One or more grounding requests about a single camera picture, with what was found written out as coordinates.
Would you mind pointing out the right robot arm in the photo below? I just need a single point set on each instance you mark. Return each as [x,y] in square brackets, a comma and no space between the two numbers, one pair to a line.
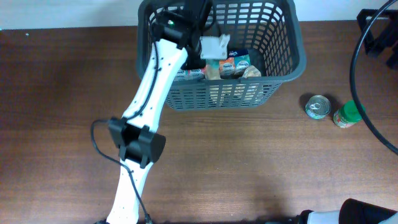
[355,211]

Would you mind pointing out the tin can with pull tab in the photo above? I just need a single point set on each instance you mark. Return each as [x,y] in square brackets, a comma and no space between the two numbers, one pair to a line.
[318,107]

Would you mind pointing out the jar with green lid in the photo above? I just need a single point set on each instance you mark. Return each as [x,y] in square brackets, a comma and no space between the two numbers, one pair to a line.
[347,115]

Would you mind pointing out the multipack of tissue packets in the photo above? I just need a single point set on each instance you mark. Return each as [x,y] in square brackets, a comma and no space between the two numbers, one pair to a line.
[237,65]

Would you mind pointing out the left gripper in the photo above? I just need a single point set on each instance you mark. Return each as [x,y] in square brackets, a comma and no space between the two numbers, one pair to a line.
[197,63]

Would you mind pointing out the beige powder food pouch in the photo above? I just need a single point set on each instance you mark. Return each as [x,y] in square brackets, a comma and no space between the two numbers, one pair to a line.
[228,94]

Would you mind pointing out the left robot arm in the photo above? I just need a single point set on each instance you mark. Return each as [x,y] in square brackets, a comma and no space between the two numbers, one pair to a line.
[146,124]

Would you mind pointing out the grey plastic shopping basket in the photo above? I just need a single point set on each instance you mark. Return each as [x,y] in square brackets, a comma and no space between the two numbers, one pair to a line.
[270,31]

